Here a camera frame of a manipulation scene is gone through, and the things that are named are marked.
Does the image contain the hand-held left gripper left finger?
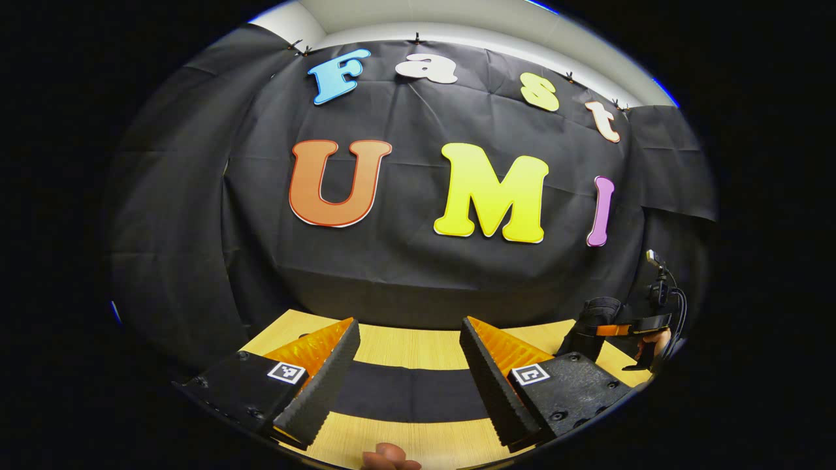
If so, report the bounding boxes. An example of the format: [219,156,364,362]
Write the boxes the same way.
[173,317,362,451]

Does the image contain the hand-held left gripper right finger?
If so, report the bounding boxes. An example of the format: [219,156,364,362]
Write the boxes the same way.
[459,316,634,450]

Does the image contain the black jeans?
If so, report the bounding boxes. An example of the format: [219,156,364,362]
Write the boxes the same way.
[332,297,631,425]

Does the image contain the black backdrop cloth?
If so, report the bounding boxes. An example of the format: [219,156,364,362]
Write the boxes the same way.
[108,23,719,373]

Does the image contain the row of black cloth clips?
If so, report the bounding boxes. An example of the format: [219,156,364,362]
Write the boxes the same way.
[287,33,631,113]

